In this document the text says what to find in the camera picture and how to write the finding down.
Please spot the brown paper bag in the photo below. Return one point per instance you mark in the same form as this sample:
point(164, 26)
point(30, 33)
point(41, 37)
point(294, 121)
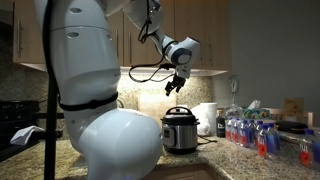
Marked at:
point(293, 106)

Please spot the white crumpled cloth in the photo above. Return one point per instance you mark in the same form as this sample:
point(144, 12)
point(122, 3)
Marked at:
point(23, 135)

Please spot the stainless steel pressure cooker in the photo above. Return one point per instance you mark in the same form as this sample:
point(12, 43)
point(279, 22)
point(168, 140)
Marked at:
point(181, 136)

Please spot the black stove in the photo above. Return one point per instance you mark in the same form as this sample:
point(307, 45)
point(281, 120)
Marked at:
point(18, 110)

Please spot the colourful tissue box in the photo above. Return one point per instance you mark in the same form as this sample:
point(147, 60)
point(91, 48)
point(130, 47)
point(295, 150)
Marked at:
point(255, 113)

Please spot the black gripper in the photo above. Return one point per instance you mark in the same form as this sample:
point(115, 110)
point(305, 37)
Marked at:
point(179, 81)

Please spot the Fiji water bottle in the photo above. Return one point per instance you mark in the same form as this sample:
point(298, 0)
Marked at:
point(235, 136)
point(306, 156)
point(244, 138)
point(228, 133)
point(274, 141)
point(262, 148)

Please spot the black pressure cooker lid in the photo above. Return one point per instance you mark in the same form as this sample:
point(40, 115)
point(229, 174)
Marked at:
point(180, 116)

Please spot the wooden dining chair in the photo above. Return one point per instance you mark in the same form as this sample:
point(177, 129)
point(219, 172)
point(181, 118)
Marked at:
point(310, 118)

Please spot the black camera stand pole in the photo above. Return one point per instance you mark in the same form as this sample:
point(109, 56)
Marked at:
point(50, 156)

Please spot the white wall phone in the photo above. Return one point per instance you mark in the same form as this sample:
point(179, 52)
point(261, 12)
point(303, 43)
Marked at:
point(234, 83)

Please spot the wooden wall cabinets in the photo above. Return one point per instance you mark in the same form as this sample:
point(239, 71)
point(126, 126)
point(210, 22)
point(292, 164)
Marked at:
point(213, 20)

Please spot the black round pan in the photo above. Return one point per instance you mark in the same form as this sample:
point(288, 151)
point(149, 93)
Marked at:
point(291, 127)

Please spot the clear plastic bag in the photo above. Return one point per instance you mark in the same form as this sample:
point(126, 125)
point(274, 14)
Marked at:
point(233, 111)

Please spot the dark jar white label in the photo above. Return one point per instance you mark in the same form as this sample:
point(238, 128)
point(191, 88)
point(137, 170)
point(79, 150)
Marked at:
point(220, 128)

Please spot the beige cutting board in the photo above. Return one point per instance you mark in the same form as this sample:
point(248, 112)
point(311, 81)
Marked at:
point(153, 106)

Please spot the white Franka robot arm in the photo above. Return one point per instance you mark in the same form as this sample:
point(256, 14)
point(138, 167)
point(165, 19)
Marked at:
point(83, 50)

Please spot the white paper towel roll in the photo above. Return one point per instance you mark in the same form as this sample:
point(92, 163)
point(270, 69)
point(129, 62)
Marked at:
point(208, 116)

